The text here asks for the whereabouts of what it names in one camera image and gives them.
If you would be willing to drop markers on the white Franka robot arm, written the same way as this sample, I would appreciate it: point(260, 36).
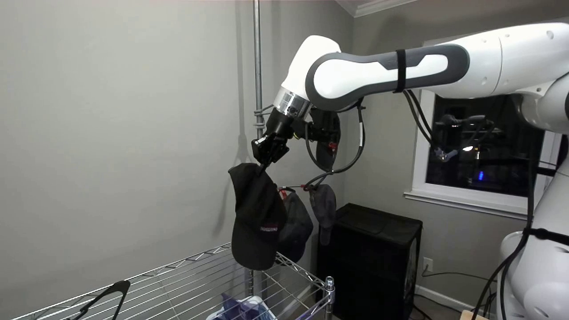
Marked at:
point(366, 74)

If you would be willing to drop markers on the black cap orange lettering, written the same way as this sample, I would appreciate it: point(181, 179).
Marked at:
point(327, 145)

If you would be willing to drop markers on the black cap red B logo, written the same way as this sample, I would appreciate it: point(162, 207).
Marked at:
point(324, 211)

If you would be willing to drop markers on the white framed window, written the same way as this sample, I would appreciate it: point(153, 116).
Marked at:
point(503, 171)

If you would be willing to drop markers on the short orange pole hook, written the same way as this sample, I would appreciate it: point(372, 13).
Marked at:
point(308, 187)

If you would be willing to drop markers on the plain black cap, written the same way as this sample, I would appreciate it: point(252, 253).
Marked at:
point(254, 219)

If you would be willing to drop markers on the beige wooden block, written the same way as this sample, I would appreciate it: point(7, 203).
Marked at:
point(473, 315)

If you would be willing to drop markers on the white wall outlet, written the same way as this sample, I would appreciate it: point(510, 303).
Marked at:
point(427, 266)

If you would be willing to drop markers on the black speaker box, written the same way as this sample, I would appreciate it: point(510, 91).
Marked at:
point(373, 260)

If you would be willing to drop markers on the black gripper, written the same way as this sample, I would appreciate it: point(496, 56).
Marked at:
point(279, 127)

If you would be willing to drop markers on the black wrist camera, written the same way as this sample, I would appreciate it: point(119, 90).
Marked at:
point(302, 127)

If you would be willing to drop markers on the black clothes hanger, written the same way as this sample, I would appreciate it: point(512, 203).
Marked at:
point(121, 287)

